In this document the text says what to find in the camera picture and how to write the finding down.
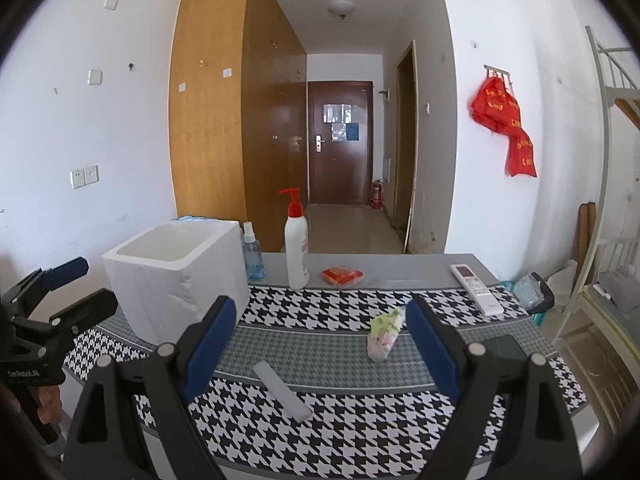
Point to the blue spray bottle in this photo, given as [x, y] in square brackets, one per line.
[253, 260]

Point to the white paper on door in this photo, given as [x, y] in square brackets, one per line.
[337, 113]

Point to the black flat case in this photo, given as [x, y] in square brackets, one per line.
[505, 347]

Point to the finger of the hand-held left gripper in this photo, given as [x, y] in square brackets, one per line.
[62, 270]
[85, 310]

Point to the person's left hand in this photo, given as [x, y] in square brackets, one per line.
[48, 405]

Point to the wooden wardrobe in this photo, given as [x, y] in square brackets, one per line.
[215, 160]

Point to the red plastic bag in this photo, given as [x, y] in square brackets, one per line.
[521, 157]
[495, 105]

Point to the red fire extinguisher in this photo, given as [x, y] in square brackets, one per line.
[376, 195]

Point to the white red pump bottle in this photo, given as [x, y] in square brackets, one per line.
[296, 250]

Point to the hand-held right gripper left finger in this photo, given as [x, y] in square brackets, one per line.
[210, 347]

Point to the ceiling lamp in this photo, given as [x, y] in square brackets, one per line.
[342, 8]

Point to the white double wall socket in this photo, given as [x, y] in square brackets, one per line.
[84, 176]

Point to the wooden sticks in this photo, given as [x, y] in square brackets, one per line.
[587, 232]

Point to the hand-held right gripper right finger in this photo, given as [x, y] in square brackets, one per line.
[432, 347]

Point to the red snack packet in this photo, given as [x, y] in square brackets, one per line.
[342, 276]

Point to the wall hook rack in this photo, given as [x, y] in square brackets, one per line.
[497, 72]

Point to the white wall switch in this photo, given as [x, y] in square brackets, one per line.
[95, 76]

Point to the white remote control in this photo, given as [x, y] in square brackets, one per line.
[477, 290]

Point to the floral tissue pack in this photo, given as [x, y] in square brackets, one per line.
[386, 335]

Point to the white flat plastic strip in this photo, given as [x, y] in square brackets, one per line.
[282, 390]

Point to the clear plastic bag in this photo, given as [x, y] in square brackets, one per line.
[532, 295]

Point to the white wall plate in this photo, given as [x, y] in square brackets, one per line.
[110, 3]

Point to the white foam box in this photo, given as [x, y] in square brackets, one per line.
[150, 285]

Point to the wooden side doorway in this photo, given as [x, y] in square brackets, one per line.
[405, 150]

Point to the houndstooth tablecloth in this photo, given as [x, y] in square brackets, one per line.
[310, 320]

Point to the white metal bunk bed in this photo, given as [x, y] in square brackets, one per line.
[617, 270]

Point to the dark brown entrance door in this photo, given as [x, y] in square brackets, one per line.
[340, 170]

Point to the blue paper on door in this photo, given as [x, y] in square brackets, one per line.
[353, 132]

